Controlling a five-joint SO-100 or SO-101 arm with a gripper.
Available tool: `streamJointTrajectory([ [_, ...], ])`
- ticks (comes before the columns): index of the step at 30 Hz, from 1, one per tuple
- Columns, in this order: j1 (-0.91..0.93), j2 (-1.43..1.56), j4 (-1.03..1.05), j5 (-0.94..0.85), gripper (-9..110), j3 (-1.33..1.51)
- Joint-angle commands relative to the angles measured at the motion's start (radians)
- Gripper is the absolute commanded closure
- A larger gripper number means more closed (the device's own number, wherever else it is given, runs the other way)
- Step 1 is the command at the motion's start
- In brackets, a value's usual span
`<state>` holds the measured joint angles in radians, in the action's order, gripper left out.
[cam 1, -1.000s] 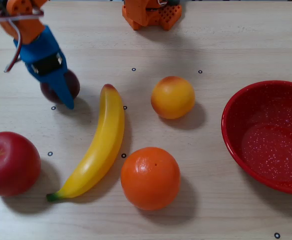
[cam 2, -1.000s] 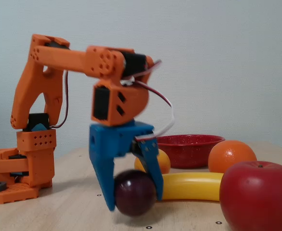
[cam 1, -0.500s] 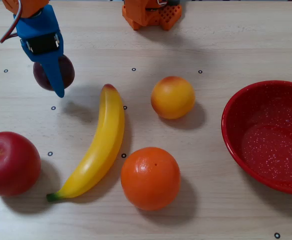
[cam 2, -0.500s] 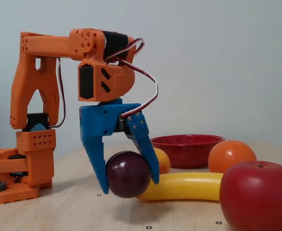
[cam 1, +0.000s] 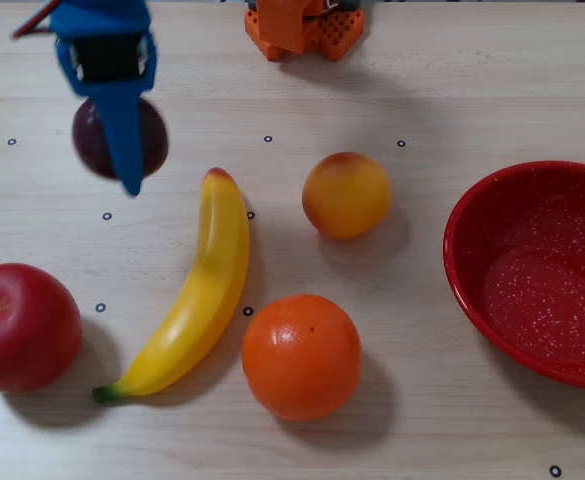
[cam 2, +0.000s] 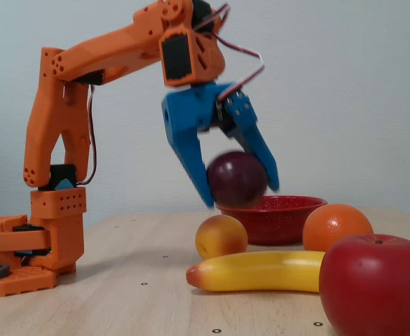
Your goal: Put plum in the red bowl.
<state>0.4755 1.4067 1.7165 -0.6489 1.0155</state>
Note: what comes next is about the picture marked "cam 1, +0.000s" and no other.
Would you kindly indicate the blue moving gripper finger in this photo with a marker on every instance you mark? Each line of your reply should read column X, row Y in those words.
column 122, row 130

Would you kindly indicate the blue gripper body black servo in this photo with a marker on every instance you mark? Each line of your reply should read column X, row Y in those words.
column 106, row 64

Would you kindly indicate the dark purple plum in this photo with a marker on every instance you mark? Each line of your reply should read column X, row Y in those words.
column 88, row 140

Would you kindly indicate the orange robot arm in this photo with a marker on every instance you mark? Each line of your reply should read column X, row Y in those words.
column 277, row 25

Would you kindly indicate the orange lattice robot base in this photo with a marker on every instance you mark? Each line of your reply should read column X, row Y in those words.
column 342, row 30

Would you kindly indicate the red speckled bowl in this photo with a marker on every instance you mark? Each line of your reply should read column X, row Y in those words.
column 547, row 300

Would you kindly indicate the yellow plastic banana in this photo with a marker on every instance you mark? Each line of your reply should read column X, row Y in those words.
column 207, row 290

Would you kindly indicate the red apple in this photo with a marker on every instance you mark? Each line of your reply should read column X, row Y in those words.
column 22, row 327

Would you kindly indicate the yellow orange peach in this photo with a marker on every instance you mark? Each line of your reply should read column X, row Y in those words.
column 346, row 195

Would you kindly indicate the orange fruit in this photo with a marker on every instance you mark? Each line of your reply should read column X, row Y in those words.
column 302, row 357

